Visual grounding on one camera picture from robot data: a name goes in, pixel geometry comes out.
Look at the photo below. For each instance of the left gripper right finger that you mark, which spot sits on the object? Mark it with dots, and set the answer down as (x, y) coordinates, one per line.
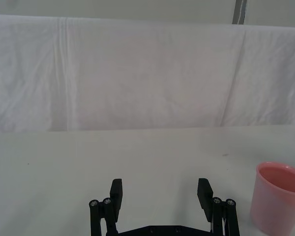
(223, 216)

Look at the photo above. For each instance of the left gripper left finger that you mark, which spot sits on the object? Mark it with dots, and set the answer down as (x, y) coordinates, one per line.
(100, 216)

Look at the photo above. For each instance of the pink plastic cup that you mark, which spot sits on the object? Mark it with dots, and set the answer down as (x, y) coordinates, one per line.
(273, 206)

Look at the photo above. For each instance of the white table cloth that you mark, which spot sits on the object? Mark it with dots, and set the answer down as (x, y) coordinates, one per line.
(113, 157)

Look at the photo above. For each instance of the white curtain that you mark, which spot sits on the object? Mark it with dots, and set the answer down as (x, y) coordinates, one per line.
(137, 78)

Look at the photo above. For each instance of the grey striped post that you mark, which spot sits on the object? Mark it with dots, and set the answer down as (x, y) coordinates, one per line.
(239, 11)

